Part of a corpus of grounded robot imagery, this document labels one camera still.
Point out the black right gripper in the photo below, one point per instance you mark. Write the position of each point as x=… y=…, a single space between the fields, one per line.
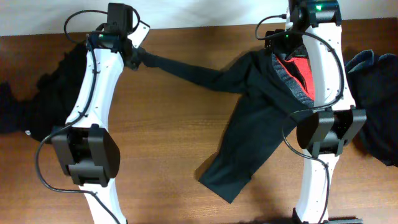
x=280 y=46

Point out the black garment pile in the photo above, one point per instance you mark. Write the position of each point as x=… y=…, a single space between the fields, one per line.
x=52 y=104

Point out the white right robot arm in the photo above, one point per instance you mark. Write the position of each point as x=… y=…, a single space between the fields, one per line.
x=334 y=119

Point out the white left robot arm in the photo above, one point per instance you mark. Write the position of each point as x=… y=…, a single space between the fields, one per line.
x=84 y=147

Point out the black leggings red waistband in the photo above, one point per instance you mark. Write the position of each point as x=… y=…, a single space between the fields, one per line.
x=270 y=87

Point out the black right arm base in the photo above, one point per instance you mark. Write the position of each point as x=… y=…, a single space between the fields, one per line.
x=341 y=220

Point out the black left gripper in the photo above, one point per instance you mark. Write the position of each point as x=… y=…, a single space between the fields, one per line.
x=134 y=58

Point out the dark blue jeans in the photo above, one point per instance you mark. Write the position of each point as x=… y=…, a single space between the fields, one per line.
x=372 y=79

